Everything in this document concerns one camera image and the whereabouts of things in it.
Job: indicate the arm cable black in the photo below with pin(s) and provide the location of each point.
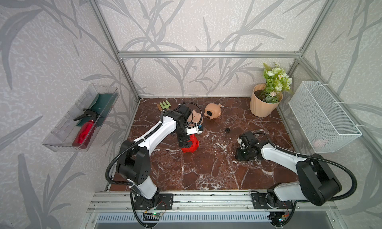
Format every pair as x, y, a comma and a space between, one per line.
132, 165
328, 163

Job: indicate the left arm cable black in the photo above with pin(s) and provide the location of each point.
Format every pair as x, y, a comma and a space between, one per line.
132, 165

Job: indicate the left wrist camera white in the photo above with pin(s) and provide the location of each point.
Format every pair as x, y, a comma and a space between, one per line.
196, 129

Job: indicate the clear plastic wall tray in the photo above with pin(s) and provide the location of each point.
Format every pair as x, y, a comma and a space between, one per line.
77, 130

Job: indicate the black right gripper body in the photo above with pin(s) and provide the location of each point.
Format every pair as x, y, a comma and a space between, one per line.
243, 154

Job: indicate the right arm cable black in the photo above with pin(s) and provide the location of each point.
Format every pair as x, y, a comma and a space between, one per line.
328, 163

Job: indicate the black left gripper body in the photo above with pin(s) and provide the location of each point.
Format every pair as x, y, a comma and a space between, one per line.
182, 136

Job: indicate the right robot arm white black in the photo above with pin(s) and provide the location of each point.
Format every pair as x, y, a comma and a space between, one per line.
316, 183

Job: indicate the red spray bottle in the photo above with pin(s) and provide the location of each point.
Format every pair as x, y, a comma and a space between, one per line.
84, 136

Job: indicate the white wire mesh basket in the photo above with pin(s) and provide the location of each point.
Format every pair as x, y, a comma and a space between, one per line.
320, 116

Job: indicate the pink piggy bank far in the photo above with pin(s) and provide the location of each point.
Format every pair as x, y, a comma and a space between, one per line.
196, 117

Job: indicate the pink object in basket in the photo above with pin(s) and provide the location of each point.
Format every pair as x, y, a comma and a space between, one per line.
320, 143

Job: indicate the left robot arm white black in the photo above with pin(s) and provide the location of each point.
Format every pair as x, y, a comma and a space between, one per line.
146, 198

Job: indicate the green trowel in tray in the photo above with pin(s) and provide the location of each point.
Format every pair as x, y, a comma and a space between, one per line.
98, 110

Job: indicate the artificial green white plant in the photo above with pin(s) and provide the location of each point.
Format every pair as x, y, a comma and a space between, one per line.
277, 82

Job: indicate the aluminium frame crossbar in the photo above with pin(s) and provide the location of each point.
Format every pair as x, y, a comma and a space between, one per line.
124, 55

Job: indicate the red piggy bank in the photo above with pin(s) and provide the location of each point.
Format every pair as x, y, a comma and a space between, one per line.
192, 145

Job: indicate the green toy garden rake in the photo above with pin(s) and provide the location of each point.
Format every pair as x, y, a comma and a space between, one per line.
165, 105

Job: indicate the peach flower pot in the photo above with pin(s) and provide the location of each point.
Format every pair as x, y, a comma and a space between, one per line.
260, 108

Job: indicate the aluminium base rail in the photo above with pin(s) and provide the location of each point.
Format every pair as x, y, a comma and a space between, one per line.
224, 206

